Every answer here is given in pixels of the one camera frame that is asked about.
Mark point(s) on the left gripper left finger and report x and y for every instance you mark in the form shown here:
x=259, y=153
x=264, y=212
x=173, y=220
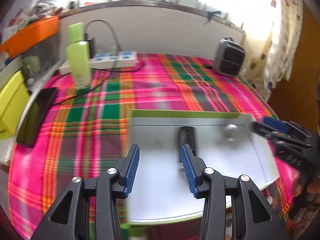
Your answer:
x=127, y=168

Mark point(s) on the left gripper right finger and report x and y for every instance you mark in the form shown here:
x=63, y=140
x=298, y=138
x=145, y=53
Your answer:
x=193, y=168

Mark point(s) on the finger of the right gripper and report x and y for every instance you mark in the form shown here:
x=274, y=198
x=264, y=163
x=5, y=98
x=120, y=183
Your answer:
x=275, y=125
x=272, y=134

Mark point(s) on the small white hook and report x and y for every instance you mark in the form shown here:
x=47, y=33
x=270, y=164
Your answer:
x=230, y=131

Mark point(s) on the person right hand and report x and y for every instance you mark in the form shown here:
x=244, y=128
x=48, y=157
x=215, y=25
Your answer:
x=305, y=192

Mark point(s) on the green white cardboard tray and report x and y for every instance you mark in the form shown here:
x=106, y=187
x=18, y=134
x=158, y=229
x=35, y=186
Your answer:
x=179, y=150

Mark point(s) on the pink plaid bedspread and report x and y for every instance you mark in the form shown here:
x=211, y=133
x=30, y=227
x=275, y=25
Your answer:
x=84, y=135

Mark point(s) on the grey space heater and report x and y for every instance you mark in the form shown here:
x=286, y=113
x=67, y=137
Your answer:
x=229, y=58

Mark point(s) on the black smartphone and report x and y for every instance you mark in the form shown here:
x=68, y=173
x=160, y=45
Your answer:
x=29, y=131

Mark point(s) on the white power strip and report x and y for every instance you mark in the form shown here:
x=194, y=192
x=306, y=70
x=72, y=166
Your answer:
x=106, y=60

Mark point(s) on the heart pattern curtain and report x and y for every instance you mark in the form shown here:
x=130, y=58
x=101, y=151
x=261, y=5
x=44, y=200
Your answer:
x=273, y=29

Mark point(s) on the green lotion bottle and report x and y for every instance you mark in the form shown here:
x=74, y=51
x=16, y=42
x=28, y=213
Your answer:
x=77, y=53

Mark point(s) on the black charger plug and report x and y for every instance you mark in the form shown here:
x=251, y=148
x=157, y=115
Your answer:
x=91, y=44

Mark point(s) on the yellow shoe box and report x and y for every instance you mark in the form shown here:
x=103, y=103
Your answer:
x=14, y=97

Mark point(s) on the orange lid box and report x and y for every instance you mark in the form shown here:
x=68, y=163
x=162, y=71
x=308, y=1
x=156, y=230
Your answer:
x=30, y=36

